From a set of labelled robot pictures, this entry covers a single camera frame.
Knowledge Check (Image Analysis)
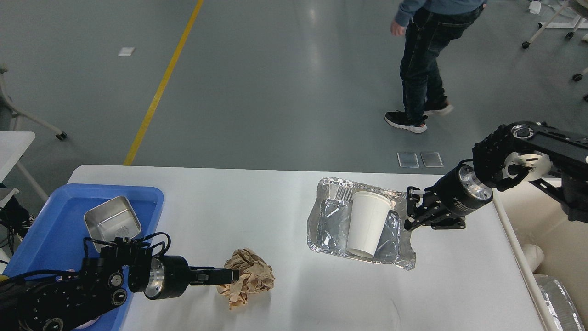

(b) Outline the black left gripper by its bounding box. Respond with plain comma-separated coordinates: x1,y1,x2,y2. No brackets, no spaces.
143,256,240,300

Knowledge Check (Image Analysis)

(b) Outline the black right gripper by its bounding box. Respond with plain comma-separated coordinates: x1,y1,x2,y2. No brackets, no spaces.
404,164,493,231

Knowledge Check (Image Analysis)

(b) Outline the white paper cup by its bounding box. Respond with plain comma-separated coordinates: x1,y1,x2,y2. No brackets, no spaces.
346,191,392,258

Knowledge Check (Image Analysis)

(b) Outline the brown paper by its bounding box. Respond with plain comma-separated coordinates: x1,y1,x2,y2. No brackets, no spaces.
216,248,276,310

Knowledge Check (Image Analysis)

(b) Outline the aluminium foil tray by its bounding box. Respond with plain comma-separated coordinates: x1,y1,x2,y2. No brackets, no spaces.
307,177,416,271

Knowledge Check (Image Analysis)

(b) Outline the stainless steel rectangular container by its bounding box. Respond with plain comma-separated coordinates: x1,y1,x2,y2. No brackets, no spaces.
84,196,141,242

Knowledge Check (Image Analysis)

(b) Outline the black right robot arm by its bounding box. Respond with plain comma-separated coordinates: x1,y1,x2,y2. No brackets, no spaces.
403,121,588,231

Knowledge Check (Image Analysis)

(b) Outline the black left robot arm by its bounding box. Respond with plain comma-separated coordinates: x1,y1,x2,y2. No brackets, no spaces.
0,232,239,331

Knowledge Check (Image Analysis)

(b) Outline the right clear floor plate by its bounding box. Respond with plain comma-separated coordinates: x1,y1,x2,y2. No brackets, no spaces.
420,151,444,168

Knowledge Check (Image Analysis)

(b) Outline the clear floor plate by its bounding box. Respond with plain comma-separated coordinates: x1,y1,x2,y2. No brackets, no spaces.
420,151,444,168
397,152,420,168

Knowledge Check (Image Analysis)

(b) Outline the left clear floor plate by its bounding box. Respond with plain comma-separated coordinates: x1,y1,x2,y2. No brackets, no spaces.
397,152,420,168

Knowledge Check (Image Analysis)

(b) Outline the beige plastic bin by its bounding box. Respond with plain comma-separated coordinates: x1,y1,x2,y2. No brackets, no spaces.
493,182,588,331

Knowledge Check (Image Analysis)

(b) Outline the white object in bin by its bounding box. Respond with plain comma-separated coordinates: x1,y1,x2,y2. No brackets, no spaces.
521,244,545,272

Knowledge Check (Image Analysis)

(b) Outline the blue plastic tray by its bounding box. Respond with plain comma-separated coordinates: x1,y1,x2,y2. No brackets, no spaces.
2,185,164,331

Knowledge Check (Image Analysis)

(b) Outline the foil tray in bin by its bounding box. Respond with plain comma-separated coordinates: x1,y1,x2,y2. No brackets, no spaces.
533,274,586,331

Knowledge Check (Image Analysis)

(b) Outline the person in blue jeans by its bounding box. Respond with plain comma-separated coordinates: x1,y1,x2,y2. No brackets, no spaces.
385,0,487,134

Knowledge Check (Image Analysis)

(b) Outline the white side table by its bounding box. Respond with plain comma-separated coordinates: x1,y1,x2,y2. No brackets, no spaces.
0,63,68,202

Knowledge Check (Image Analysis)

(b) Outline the white floor sticker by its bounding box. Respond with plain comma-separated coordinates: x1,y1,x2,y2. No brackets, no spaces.
117,47,135,57

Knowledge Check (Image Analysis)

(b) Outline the white wheeled cart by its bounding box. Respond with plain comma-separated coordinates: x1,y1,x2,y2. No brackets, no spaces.
521,0,588,82

